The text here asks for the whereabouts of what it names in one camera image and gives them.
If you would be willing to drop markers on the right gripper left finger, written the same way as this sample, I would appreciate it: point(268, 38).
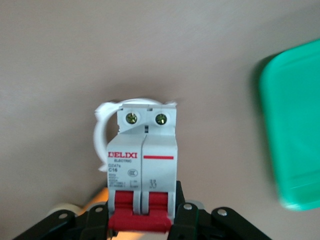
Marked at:
point(82, 225)

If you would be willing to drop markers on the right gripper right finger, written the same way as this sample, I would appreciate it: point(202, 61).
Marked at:
point(200, 225)

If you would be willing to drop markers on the white red circuit breaker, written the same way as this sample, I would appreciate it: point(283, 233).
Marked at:
point(140, 162)

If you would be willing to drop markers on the green plastic tray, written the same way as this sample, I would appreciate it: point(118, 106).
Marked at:
point(295, 125)

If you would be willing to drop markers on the orange button enclosure box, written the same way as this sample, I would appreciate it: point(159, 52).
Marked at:
point(101, 197)

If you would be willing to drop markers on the small white curved bracket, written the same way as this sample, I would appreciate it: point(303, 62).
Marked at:
point(98, 135)

